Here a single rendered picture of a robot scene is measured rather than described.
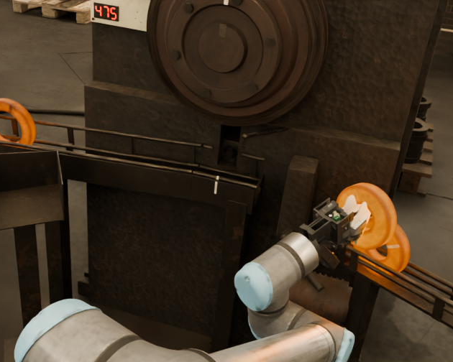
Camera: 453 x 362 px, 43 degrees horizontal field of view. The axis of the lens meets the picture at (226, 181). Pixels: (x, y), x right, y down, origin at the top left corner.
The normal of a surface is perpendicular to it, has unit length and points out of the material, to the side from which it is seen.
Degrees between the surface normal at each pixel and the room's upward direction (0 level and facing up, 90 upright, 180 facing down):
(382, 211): 88
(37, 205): 5
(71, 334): 24
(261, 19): 90
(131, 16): 90
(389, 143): 0
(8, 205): 5
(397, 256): 90
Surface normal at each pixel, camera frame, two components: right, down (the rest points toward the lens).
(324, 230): 0.64, 0.42
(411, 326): 0.10, -0.87
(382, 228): -0.76, 0.22
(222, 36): -0.29, 0.44
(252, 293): -0.77, 0.40
